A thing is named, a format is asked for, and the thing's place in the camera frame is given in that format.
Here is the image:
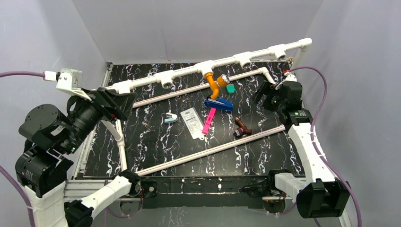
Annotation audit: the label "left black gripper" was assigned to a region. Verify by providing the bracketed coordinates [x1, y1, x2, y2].
[62, 85, 139, 151]

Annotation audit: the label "brown plastic faucet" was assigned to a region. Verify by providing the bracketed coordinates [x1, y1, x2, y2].
[234, 117, 253, 137]

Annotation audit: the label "white PVC pipe frame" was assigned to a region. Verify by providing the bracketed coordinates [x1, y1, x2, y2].
[122, 43, 313, 177]

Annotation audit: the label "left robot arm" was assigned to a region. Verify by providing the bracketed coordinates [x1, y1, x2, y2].
[15, 87, 141, 227]

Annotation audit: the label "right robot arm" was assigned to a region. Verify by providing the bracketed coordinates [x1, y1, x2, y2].
[241, 81, 350, 218]

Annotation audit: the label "teal green eraser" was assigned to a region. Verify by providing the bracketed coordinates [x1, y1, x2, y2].
[226, 84, 235, 94]

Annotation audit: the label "orange plastic faucet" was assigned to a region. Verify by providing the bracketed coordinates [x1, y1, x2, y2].
[204, 72, 230, 100]

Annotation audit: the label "blue stapler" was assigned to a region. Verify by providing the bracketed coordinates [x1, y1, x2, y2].
[204, 97, 234, 112]

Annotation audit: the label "pink plastic clip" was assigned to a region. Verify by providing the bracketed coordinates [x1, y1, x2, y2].
[202, 108, 217, 135]

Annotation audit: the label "white barcode label tag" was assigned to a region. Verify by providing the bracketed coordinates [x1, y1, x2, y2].
[180, 107, 205, 140]

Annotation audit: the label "small white teal clip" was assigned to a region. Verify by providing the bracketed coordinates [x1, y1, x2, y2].
[164, 113, 178, 124]

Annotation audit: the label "black front base bar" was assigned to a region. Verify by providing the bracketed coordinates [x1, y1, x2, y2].
[141, 176, 273, 209]

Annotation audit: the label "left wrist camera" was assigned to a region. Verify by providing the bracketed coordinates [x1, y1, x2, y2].
[44, 68, 92, 101]

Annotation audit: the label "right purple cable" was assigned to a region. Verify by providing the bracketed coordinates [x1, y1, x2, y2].
[289, 66, 363, 227]

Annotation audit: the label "aluminium frame rail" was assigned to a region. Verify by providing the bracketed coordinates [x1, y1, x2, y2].
[64, 62, 132, 201]

